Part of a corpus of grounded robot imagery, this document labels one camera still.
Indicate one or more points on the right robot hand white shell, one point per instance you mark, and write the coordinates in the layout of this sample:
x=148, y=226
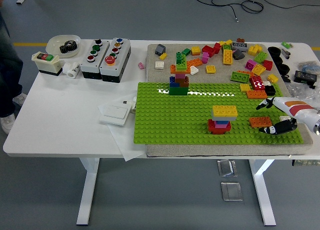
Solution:
x=292, y=107

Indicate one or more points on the orange eight-stud brick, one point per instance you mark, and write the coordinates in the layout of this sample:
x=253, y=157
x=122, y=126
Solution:
x=194, y=63
x=260, y=121
x=256, y=94

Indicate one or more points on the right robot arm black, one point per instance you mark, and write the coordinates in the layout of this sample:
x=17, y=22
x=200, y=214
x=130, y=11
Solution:
x=318, y=128

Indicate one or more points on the black brick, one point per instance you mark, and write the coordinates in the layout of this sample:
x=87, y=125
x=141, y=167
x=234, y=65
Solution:
x=270, y=90

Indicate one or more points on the small white brick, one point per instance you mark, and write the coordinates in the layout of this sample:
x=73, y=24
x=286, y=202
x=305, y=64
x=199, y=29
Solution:
x=267, y=83

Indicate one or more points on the glossy red brick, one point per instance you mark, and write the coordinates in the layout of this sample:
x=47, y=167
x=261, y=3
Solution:
x=257, y=82

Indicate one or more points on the yellow four-stud brick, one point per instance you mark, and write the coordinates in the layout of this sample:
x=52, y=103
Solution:
x=245, y=87
x=258, y=69
x=210, y=69
x=195, y=51

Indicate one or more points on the magenta brick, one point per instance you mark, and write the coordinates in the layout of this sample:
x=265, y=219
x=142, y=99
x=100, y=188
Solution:
x=250, y=64

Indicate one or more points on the lime green six-stud brick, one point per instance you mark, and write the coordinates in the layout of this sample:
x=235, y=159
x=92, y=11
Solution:
x=240, y=76

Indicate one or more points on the yellow eight-stud brick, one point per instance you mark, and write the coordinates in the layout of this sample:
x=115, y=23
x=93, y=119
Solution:
x=225, y=110

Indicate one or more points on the light grey brick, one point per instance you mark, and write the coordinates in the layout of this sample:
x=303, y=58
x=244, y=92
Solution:
x=225, y=118

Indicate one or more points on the yellow angular brick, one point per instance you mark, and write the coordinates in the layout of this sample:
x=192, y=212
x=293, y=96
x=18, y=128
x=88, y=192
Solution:
x=255, y=50

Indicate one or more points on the small blue brick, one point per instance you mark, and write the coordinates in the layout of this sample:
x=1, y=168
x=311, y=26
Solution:
x=222, y=121

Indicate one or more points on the pink flat brick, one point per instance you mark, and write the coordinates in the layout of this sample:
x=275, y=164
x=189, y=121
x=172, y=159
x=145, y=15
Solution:
x=221, y=125

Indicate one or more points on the dark grey sloped brick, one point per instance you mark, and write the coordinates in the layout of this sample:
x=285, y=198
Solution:
x=238, y=55

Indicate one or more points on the grey brick with round holes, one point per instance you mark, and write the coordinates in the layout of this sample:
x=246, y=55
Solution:
x=240, y=45

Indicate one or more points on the wide red brick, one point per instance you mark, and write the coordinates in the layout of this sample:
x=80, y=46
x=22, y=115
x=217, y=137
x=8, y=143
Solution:
x=212, y=127

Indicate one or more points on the reddish brown brick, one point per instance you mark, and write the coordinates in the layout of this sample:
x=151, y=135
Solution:
x=240, y=40

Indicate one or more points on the small yellow brick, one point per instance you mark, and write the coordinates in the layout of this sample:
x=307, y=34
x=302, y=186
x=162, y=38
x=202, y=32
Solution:
x=163, y=56
x=229, y=42
x=222, y=43

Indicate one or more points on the pink tall brick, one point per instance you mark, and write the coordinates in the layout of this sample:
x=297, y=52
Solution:
x=205, y=57

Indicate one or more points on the white sloped brick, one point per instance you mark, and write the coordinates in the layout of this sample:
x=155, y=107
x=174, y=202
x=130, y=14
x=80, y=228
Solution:
x=193, y=70

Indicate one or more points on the large dark green brick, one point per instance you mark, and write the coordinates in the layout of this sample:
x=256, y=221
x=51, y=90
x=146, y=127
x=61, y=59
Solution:
x=178, y=91

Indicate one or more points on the dusty pink brick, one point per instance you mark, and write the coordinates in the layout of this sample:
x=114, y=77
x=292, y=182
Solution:
x=179, y=76

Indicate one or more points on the orange flat brick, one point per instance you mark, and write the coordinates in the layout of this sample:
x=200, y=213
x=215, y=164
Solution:
x=180, y=72

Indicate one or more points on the small dark green brick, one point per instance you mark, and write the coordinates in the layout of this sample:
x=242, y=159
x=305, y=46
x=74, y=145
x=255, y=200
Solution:
x=179, y=56

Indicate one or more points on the white square brick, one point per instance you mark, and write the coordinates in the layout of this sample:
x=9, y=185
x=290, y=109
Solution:
x=159, y=65

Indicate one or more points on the small pink brick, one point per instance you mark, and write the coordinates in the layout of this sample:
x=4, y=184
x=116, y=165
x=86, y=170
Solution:
x=141, y=65

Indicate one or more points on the clear plastic bag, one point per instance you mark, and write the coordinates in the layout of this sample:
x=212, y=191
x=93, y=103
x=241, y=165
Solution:
x=300, y=90

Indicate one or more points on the black electronic module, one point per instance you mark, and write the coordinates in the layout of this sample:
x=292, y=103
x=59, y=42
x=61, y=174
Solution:
x=303, y=76

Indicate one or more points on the small metal tool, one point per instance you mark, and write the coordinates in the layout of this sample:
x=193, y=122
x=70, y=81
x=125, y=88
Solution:
x=285, y=53

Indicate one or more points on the under-table control panel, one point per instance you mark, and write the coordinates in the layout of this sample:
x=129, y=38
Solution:
x=305, y=163

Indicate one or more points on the small green clip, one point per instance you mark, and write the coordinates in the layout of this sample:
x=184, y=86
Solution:
x=285, y=44

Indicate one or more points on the white table leg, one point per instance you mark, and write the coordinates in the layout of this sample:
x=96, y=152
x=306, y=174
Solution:
x=262, y=190
x=87, y=190

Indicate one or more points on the metal floor outlet plate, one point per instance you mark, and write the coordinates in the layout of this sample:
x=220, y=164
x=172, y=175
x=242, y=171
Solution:
x=227, y=168
x=231, y=191

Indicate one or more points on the green studded baseplate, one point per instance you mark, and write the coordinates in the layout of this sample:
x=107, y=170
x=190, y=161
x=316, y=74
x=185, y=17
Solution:
x=162, y=120

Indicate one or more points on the white paper sheet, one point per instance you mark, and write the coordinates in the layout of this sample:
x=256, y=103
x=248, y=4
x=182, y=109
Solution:
x=125, y=145

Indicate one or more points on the emergency stop control box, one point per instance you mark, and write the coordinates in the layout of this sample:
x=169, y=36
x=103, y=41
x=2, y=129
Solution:
x=120, y=57

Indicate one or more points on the four-button control box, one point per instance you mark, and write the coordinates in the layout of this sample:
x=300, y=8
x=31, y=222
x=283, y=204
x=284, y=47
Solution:
x=100, y=57

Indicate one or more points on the white pipe tee fitting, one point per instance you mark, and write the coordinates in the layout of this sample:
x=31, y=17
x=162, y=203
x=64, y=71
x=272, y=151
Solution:
x=71, y=70

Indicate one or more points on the black gear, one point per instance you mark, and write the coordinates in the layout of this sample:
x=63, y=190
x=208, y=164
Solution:
x=67, y=47

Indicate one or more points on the white bowl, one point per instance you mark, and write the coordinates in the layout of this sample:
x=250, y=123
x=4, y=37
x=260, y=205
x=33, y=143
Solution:
x=53, y=46

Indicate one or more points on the white wall switch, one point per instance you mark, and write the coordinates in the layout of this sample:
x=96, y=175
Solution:
x=113, y=112

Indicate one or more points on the red green switch box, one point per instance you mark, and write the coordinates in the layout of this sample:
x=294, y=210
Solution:
x=47, y=65

